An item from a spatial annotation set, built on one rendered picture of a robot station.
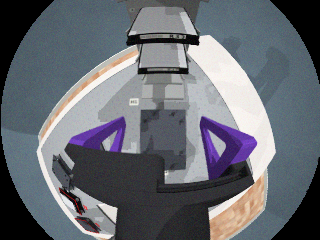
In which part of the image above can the grey slotted shelf rack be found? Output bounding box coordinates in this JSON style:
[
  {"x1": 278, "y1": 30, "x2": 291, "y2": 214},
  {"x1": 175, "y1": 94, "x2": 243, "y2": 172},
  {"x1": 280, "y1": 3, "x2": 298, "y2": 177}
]
[{"x1": 116, "y1": 0, "x2": 209, "y2": 99}]

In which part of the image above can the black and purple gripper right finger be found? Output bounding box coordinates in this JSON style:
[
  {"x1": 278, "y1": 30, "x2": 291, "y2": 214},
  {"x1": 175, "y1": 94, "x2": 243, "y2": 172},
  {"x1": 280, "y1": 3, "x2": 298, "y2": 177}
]
[{"x1": 200, "y1": 116, "x2": 257, "y2": 180}]

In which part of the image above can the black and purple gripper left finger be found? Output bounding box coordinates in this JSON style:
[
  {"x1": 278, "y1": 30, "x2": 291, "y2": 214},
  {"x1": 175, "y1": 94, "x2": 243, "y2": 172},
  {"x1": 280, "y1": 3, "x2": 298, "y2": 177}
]
[{"x1": 68, "y1": 116, "x2": 126, "y2": 152}]

